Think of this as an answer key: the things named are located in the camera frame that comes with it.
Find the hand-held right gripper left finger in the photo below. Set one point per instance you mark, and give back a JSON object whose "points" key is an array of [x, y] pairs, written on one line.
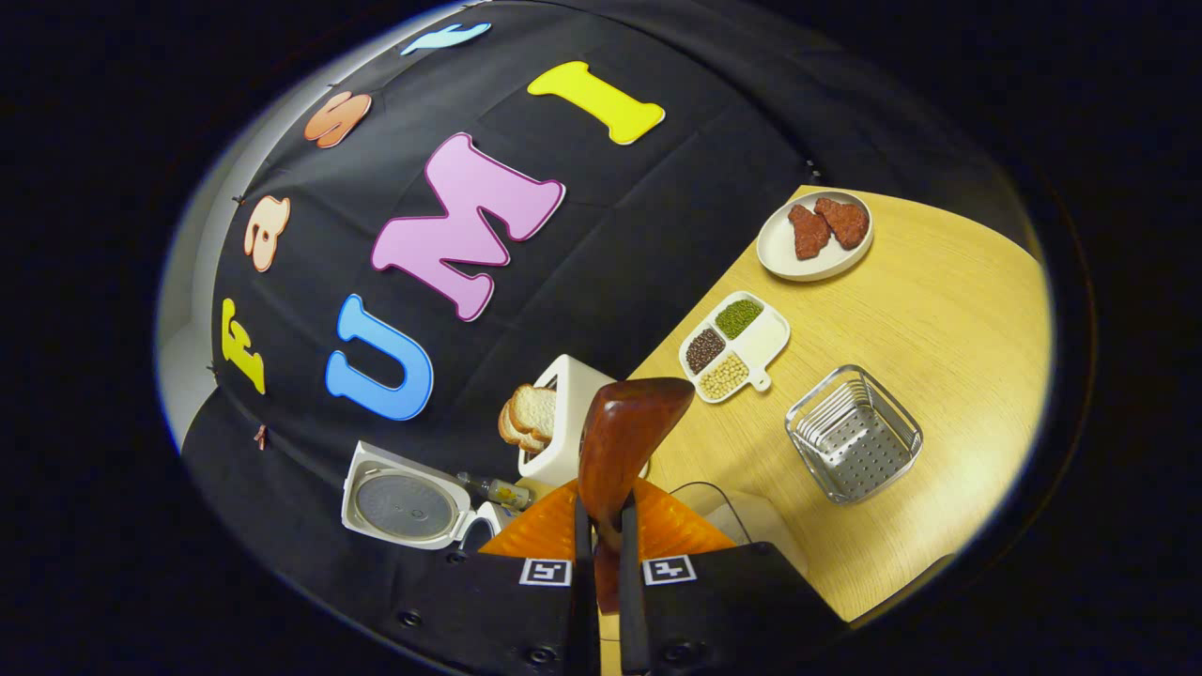
{"points": [[507, 610]]}

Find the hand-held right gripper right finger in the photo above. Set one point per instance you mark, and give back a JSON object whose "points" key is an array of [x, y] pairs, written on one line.
{"points": [[723, 610]]}

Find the white rice cooker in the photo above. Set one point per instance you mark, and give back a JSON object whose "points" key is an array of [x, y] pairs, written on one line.
{"points": [[404, 507]]}

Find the brown wooden spoon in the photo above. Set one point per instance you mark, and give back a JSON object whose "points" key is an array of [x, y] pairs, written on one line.
{"points": [[624, 441]]}

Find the metal chopstick holder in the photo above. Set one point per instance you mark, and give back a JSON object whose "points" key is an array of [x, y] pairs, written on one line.
{"points": [[850, 441]]}

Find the small glass bottle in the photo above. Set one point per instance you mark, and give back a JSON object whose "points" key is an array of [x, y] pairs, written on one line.
{"points": [[502, 490]]}

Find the white toaster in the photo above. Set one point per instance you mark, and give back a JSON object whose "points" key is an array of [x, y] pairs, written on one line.
{"points": [[563, 460]]}

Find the bread slice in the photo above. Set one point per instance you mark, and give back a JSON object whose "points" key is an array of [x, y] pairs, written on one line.
{"points": [[503, 432], [512, 424], [537, 410]]}

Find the pale yellow soybeans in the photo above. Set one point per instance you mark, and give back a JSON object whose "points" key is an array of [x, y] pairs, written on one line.
{"points": [[724, 376]]}

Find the dark brown seeds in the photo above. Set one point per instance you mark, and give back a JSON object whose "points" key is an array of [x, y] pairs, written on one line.
{"points": [[705, 350]]}

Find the white divided dish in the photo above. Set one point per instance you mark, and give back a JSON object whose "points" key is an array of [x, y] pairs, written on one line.
{"points": [[765, 338]]}

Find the green mung beans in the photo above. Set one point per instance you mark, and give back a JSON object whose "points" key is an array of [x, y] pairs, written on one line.
{"points": [[739, 318]]}

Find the round white plate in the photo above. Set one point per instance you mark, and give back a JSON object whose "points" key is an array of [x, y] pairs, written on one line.
{"points": [[779, 258]]}

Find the red meat slice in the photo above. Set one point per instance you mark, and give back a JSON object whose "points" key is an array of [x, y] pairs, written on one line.
{"points": [[845, 222], [809, 233]]}

